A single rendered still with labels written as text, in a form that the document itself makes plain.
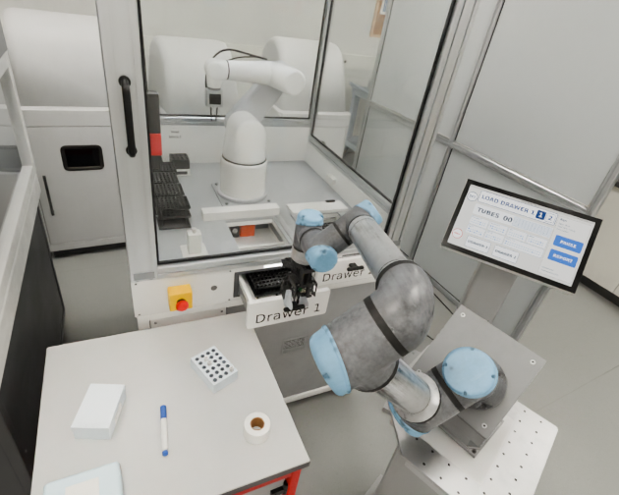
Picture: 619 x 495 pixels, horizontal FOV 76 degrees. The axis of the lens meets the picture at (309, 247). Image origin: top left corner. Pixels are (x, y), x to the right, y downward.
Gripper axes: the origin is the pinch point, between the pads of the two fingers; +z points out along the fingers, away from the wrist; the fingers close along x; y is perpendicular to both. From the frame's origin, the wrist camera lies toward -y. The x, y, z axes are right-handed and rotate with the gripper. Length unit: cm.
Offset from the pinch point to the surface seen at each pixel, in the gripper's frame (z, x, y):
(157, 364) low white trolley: 14.6, -42.4, 0.2
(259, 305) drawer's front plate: -0.7, -10.8, -1.3
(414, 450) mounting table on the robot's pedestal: 15, 18, 49
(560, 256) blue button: -15, 104, 16
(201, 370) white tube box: 10.8, -31.0, 9.2
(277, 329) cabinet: 31.7, 5.3, -19.1
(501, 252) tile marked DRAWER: -10, 89, 3
